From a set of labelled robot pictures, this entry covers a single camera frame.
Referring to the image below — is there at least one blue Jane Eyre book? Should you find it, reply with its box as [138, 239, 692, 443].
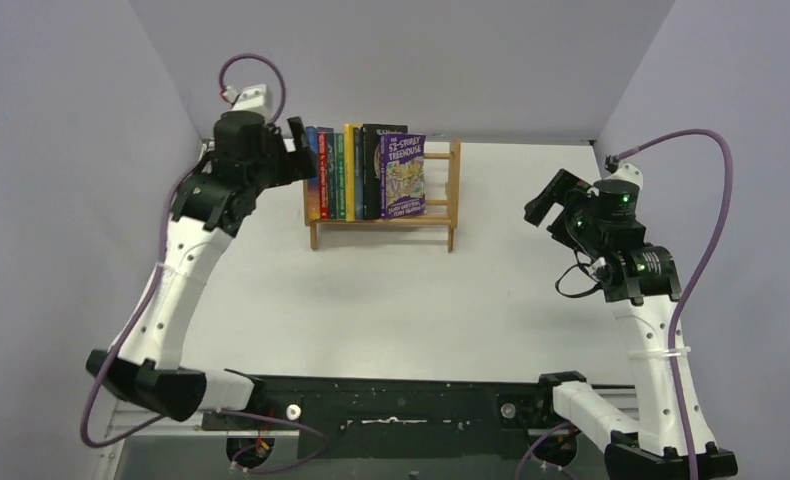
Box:
[306, 126, 333, 222]

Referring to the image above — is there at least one red 13-Storey Treehouse book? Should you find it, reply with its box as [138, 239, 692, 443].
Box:
[317, 128, 332, 219]

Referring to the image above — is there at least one Little Women book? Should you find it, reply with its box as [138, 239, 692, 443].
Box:
[326, 130, 338, 219]

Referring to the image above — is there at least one green 104-Storey Treehouse book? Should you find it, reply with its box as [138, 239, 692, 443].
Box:
[334, 133, 347, 220]

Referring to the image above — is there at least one yellow Little Prince book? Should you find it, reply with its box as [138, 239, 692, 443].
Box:
[344, 123, 360, 222]

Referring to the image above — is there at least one dark blue bottom book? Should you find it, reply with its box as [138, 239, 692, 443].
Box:
[353, 125, 365, 221]

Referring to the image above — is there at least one black Moon and Sixpence book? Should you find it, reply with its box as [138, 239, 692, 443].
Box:
[361, 124, 408, 220]

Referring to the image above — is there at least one purple Treehouse book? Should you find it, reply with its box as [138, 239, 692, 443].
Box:
[379, 132, 427, 220]

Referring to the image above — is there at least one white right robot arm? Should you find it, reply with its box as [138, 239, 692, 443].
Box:
[524, 168, 738, 479]

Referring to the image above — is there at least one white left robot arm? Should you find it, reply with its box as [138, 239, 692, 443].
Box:
[86, 111, 317, 429]

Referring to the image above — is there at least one wooden book rack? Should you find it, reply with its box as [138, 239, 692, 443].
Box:
[302, 138, 462, 253]

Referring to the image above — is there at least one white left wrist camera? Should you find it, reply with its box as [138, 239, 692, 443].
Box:
[223, 84, 273, 118]

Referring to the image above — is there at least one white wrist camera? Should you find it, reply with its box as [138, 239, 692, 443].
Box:
[604, 155, 644, 190]
[223, 84, 273, 118]

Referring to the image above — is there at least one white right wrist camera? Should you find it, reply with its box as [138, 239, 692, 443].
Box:
[604, 155, 644, 190]

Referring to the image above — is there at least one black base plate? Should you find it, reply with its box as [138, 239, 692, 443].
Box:
[202, 376, 562, 461]

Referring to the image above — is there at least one aluminium frame rail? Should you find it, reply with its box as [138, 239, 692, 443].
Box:
[106, 404, 204, 439]

